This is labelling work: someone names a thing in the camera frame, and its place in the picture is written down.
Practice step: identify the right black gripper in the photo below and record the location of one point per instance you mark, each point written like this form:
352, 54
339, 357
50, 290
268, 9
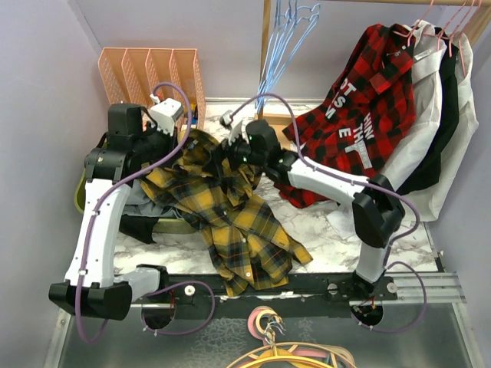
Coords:
219, 152

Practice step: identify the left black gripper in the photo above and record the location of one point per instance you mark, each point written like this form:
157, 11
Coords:
170, 142

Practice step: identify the yellow plaid shirt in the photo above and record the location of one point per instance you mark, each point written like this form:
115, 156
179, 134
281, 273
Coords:
247, 244

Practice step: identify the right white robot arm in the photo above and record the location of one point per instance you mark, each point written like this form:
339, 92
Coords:
377, 212

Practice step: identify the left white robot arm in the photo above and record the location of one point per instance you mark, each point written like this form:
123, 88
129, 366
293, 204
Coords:
135, 136

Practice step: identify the black shirt in bin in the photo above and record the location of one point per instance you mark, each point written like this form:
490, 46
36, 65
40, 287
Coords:
138, 227

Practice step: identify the red black plaid shirt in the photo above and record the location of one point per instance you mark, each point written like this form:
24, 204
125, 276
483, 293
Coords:
368, 110

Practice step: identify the white hanging shirt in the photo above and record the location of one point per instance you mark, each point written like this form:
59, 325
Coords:
429, 202

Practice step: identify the black hanging shirt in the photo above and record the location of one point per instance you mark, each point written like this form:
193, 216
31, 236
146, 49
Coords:
430, 170

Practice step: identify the small boxes in organizer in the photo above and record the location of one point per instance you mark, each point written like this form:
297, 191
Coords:
192, 115

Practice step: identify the green plastic laundry bin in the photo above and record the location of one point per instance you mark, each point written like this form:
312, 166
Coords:
173, 226

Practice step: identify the pile of coloured hangers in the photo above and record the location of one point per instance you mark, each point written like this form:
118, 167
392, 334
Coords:
265, 324

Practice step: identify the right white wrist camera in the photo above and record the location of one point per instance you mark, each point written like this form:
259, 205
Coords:
233, 126

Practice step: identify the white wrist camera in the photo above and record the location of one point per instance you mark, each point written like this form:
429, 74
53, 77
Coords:
164, 114
233, 126

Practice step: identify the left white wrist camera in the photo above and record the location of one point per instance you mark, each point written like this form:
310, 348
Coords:
164, 114

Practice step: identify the black mounting rail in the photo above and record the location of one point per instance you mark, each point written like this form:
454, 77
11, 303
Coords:
306, 295

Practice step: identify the blue wire hangers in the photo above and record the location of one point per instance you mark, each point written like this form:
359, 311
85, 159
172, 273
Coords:
286, 25

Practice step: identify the pink wire hangers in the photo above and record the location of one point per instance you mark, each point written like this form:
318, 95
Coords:
470, 19

